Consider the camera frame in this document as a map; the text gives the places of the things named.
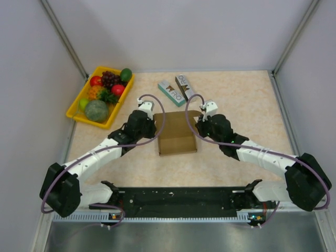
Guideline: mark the teal white carton box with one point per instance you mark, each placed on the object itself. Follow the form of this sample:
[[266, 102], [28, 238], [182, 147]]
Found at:
[[175, 96]]

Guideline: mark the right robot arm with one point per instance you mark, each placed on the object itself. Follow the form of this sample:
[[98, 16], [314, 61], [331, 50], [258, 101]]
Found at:
[[304, 183]]

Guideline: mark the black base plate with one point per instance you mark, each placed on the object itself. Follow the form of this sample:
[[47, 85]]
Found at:
[[185, 202]]

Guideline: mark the red peach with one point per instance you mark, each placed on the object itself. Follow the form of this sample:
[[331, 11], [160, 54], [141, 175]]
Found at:
[[117, 90]]

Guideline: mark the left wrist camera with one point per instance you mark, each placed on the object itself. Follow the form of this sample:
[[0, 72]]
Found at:
[[146, 106]]

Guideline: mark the aluminium rail with cable duct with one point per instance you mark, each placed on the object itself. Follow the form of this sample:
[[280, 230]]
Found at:
[[108, 214]]

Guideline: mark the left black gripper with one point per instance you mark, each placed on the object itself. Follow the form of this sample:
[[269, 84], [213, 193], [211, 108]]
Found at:
[[151, 123]]

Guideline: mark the red apple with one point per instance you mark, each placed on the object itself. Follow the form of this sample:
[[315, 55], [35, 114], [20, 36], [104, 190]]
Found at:
[[95, 81]]

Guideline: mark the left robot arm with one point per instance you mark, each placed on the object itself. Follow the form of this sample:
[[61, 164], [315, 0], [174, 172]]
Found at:
[[64, 189]]

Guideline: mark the green round melon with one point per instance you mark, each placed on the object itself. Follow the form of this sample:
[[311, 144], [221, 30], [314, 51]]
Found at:
[[96, 111]]

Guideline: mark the green lime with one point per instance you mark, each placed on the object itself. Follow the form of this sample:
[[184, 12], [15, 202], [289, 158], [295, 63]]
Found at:
[[83, 103]]

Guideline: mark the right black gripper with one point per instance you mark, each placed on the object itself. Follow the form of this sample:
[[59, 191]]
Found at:
[[201, 124]]

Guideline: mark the brown cardboard box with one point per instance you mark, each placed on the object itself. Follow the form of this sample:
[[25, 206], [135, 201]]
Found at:
[[176, 136]]

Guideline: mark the green avocado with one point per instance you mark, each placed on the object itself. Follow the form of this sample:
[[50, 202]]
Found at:
[[126, 74]]

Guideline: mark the dark purple grape bunch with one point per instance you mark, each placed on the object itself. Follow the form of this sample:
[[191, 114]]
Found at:
[[110, 79]]

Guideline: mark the yellow plastic tray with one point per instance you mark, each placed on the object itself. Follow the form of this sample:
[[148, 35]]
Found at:
[[74, 113]]

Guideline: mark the silver brown carton box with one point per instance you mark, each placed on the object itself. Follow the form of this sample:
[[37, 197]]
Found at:
[[184, 86]]

